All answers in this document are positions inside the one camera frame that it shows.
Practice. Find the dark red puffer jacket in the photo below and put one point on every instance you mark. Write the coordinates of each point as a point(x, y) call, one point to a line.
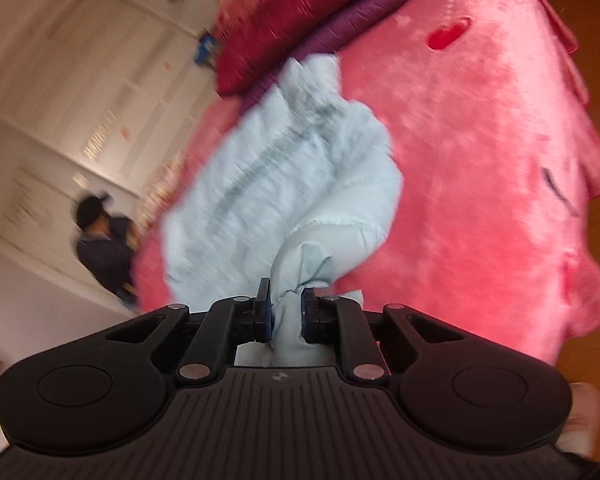
point(290, 25)

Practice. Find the pink heart print bedspread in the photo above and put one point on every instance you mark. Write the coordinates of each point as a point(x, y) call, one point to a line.
point(480, 160)

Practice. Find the white wardrobe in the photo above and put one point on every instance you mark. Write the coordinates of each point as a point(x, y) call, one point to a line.
point(105, 85)

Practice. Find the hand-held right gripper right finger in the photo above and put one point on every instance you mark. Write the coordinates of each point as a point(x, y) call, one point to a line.
point(307, 316)

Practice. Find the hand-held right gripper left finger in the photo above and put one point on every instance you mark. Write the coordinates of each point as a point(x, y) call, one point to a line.
point(265, 312)

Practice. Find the light blue puffer jacket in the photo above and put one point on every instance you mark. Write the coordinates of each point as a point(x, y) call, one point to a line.
point(280, 185)

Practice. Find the purple puffer jacket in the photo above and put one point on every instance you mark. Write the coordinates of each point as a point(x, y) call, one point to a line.
point(360, 25)

